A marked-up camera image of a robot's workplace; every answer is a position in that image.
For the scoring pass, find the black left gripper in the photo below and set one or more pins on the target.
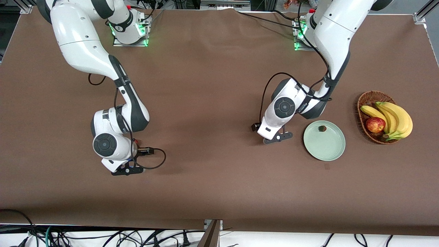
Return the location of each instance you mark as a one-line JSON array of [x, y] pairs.
[[253, 127]]

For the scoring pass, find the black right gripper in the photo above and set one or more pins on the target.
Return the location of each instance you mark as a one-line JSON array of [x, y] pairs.
[[141, 154]]

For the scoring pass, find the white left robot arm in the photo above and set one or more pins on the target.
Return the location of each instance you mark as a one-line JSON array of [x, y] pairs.
[[336, 31]]

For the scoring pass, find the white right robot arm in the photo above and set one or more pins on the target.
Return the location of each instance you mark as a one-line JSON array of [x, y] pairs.
[[79, 34]]

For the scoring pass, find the pale green round plate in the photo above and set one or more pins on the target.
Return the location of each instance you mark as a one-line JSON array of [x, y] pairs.
[[325, 145]]

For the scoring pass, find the brown table cover sheet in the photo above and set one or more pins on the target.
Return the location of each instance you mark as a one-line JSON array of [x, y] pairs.
[[219, 171]]

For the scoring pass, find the brown wicker basket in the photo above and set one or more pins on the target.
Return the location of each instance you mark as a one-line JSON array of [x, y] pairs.
[[368, 99]]

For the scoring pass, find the red apple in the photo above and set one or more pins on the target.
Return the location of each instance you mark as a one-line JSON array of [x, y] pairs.
[[375, 125]]

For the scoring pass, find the orange toy pile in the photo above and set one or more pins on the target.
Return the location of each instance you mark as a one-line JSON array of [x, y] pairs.
[[291, 4]]

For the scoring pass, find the yellow banana bunch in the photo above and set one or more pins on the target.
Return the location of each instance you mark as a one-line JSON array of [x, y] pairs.
[[399, 118]]

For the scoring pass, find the silver metal bracket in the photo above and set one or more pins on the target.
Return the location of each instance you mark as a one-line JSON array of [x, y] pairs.
[[206, 224]]

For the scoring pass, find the brown wooden post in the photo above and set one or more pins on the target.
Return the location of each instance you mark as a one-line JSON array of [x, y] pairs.
[[210, 236]]

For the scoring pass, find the grey metal frame piece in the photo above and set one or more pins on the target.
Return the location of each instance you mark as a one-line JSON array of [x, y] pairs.
[[223, 5]]

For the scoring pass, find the aluminium frame profile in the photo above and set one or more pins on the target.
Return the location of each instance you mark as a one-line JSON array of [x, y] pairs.
[[428, 7], [27, 9]]

